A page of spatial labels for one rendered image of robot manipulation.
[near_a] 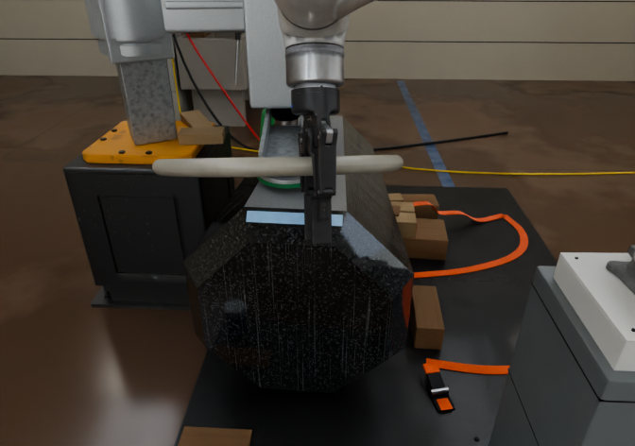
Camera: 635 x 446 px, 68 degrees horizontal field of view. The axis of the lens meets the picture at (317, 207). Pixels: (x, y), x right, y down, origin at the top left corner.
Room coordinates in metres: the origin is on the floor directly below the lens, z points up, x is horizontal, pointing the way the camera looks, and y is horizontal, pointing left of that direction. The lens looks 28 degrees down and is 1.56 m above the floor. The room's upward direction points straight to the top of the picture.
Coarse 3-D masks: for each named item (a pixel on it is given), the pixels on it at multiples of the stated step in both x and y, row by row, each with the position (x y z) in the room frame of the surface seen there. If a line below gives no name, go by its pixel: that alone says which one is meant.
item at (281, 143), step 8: (264, 128) 1.28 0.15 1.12; (272, 128) 1.41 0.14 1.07; (280, 128) 1.41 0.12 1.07; (288, 128) 1.41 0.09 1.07; (296, 128) 1.41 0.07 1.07; (264, 136) 1.20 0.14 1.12; (272, 136) 1.33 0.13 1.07; (280, 136) 1.33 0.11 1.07; (288, 136) 1.33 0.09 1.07; (296, 136) 1.33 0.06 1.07; (264, 144) 1.15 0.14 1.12; (272, 144) 1.27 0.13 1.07; (280, 144) 1.27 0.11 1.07; (288, 144) 1.27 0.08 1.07; (296, 144) 1.27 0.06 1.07; (264, 152) 1.12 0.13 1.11; (272, 152) 1.20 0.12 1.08; (280, 152) 1.20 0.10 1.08; (288, 152) 1.20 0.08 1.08; (296, 152) 1.20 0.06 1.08
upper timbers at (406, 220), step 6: (396, 204) 2.45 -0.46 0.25; (402, 204) 2.45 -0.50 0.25; (408, 204) 2.45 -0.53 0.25; (402, 210) 2.38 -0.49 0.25; (408, 210) 2.38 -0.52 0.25; (414, 210) 2.39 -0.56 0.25; (396, 216) 2.31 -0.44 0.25; (402, 216) 2.31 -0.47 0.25; (408, 216) 2.31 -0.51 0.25; (414, 216) 2.31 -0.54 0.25; (402, 222) 2.25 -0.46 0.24; (408, 222) 2.25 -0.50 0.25; (414, 222) 2.24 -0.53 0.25; (402, 228) 2.25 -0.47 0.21; (408, 228) 2.24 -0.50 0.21; (414, 228) 2.24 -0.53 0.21; (402, 234) 2.25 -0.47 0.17; (408, 234) 2.24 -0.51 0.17; (414, 234) 2.24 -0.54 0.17
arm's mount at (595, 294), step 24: (576, 264) 0.96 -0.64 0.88; (600, 264) 0.95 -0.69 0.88; (576, 288) 0.90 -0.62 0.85; (600, 288) 0.86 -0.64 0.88; (624, 288) 0.86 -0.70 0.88; (576, 312) 0.87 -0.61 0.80; (600, 312) 0.79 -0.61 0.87; (624, 312) 0.78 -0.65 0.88; (600, 336) 0.77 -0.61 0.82; (624, 336) 0.70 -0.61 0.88; (624, 360) 0.69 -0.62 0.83
